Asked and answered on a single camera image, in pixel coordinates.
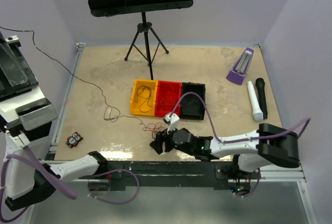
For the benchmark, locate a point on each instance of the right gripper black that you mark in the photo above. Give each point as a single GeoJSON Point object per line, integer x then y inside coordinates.
{"type": "Point", "coordinates": [161, 137]}

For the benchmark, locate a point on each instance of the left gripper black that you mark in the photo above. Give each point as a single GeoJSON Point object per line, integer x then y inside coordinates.
{"type": "Point", "coordinates": [15, 72]}

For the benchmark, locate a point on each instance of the yellow plastic bin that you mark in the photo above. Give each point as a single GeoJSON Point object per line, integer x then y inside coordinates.
{"type": "Point", "coordinates": [143, 97]}

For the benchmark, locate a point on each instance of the black plastic bin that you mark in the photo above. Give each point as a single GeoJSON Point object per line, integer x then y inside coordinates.
{"type": "Point", "coordinates": [191, 107]}

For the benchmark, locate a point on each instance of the red plastic bin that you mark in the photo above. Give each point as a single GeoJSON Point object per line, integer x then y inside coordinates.
{"type": "Point", "coordinates": [168, 94]}

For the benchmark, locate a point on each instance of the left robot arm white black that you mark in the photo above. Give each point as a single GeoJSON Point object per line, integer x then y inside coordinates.
{"type": "Point", "coordinates": [25, 180]}

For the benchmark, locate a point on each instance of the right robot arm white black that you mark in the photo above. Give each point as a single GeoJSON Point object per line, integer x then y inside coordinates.
{"type": "Point", "coordinates": [267, 145]}

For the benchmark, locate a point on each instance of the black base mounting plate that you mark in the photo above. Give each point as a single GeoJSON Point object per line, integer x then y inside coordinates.
{"type": "Point", "coordinates": [172, 174]}

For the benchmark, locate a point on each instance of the purple metronome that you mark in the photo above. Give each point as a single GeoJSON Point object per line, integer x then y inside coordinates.
{"type": "Point", "coordinates": [239, 70]}

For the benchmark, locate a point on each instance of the black microphone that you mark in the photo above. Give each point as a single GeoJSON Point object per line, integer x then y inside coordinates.
{"type": "Point", "coordinates": [260, 86]}

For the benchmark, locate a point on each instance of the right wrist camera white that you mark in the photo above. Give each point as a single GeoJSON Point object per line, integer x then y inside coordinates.
{"type": "Point", "coordinates": [172, 120]}

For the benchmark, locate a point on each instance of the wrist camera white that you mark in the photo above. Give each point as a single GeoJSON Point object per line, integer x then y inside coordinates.
{"type": "Point", "coordinates": [30, 109]}
{"type": "Point", "coordinates": [172, 120]}

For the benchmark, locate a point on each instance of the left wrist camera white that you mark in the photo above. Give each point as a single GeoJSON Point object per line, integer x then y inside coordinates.
{"type": "Point", "coordinates": [30, 109]}

